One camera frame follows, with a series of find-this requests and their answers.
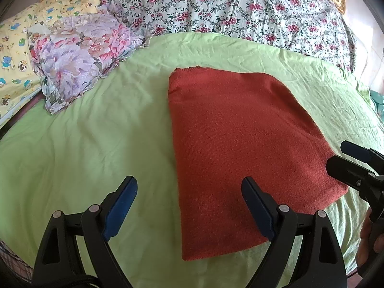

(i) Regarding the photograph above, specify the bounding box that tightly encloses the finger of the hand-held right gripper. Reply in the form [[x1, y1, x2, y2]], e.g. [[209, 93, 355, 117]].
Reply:
[[326, 155, 380, 190], [340, 140, 384, 173]]

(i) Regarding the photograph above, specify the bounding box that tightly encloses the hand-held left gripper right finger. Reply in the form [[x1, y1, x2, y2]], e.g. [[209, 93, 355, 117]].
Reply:
[[241, 176, 344, 288]]

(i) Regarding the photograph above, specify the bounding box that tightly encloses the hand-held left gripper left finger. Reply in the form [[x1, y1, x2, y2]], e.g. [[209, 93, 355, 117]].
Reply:
[[32, 175, 138, 288]]

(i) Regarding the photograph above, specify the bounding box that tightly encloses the person's right hand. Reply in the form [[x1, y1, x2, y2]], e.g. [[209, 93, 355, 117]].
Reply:
[[356, 208, 376, 274]]

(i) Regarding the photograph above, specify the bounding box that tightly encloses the teal cloth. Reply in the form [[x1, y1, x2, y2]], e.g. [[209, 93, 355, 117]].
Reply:
[[369, 89, 384, 112]]

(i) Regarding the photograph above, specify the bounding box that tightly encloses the light green bed sheet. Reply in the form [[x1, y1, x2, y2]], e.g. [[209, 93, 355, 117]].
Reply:
[[0, 31, 384, 279]]

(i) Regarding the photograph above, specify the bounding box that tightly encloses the plaid cloth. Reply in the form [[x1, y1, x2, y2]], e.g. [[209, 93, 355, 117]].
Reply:
[[0, 239, 34, 280]]

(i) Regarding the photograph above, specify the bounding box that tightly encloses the purple floral frilled pillow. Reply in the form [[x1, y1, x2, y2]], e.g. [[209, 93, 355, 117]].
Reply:
[[27, 4, 150, 115]]

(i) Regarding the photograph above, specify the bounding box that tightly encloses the white rose print quilt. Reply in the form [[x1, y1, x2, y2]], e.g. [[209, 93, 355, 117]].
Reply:
[[100, 0, 357, 74]]

